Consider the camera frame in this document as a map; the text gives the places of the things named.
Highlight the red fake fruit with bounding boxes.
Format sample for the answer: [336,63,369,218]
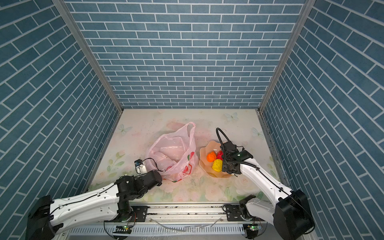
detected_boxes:
[217,151,224,160]

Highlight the yellow fake fruit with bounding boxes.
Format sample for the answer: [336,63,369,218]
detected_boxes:
[212,159,223,173]

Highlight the orange fake fruit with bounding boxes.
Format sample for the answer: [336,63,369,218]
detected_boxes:
[206,151,217,163]

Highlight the peach scalloped bowl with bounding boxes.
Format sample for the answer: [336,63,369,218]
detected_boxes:
[199,141,231,179]

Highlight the pink plastic bag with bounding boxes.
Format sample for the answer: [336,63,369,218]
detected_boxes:
[144,122,199,183]

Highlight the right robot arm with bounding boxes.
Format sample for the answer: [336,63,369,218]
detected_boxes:
[221,141,316,240]

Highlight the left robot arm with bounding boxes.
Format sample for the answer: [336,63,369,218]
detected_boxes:
[25,171,163,240]

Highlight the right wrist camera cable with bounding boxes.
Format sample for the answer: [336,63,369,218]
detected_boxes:
[215,127,232,148]

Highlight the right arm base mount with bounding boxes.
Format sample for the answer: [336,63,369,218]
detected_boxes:
[222,204,264,222]

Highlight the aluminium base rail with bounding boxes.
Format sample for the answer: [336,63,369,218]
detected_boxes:
[55,204,273,240]

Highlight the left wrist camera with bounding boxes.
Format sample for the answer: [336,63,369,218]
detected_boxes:
[135,159,147,175]

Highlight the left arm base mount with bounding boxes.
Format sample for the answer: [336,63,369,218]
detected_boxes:
[111,206,149,223]

